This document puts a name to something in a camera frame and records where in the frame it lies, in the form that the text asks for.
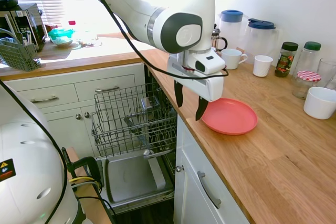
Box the clear pitcher light blue lid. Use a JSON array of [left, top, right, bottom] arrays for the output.
[[218, 9, 246, 51]]

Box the white ceramic bowl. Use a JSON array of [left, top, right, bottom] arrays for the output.
[[303, 87, 336, 120]]

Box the tall clear drinking glass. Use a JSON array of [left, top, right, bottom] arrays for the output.
[[316, 58, 336, 90]]

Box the small white ribbed cup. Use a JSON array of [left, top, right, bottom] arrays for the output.
[[253, 55, 274, 78]]

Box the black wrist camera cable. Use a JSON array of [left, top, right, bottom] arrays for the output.
[[80, 0, 229, 78]]

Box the large white mug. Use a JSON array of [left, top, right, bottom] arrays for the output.
[[221, 48, 248, 70]]

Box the black toaster oven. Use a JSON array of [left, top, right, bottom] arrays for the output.
[[0, 3, 47, 51]]

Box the spice jar black lid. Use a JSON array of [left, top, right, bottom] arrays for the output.
[[274, 41, 299, 78]]

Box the grey wire dishwasher rack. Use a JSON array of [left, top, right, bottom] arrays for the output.
[[91, 83, 178, 158]]

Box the white cabinet with two knobs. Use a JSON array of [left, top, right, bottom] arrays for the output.
[[0, 62, 146, 156]]

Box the clear jar green lid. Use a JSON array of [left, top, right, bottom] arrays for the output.
[[298, 41, 322, 78]]

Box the clear pitcher dark blue lid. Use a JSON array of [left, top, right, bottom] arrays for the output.
[[244, 18, 279, 63]]

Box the grey plastic cutlery basket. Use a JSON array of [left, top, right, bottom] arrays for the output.
[[0, 37, 42, 72]]

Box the container with teal lid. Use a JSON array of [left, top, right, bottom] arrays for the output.
[[48, 27, 75, 49]]

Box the wooden robot mounting board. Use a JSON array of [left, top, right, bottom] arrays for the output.
[[65, 147, 113, 224]]

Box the black metal clamp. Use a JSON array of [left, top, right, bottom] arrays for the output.
[[61, 146, 103, 190]]

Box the glass french press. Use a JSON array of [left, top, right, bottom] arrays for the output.
[[211, 23, 228, 53]]

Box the white cabinet beside dishwasher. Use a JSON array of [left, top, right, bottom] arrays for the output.
[[173, 115, 250, 224]]

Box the yellow cable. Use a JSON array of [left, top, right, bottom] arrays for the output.
[[69, 176, 102, 190]]

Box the short metal drawer handle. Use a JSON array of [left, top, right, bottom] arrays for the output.
[[94, 86, 120, 93]]

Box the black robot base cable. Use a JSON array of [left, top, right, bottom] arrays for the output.
[[0, 79, 67, 224]]

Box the glass jar red checkered lid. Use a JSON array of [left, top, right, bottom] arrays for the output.
[[291, 70, 322, 100]]

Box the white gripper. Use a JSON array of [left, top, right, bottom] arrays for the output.
[[167, 52, 225, 122]]

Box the pink plastic plate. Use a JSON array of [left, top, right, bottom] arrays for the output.
[[201, 98, 258, 136]]

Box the curved metal drawer handle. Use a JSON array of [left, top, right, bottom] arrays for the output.
[[197, 170, 222, 210]]

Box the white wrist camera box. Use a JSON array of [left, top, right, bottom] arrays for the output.
[[194, 50, 227, 76]]

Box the open steel dishwasher door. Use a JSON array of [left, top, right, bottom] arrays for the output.
[[96, 150, 176, 216]]

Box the clear glass bowl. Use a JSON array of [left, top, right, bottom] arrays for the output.
[[76, 31, 103, 48]]

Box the long metal drawer handle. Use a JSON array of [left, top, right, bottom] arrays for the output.
[[30, 95, 59, 103]]

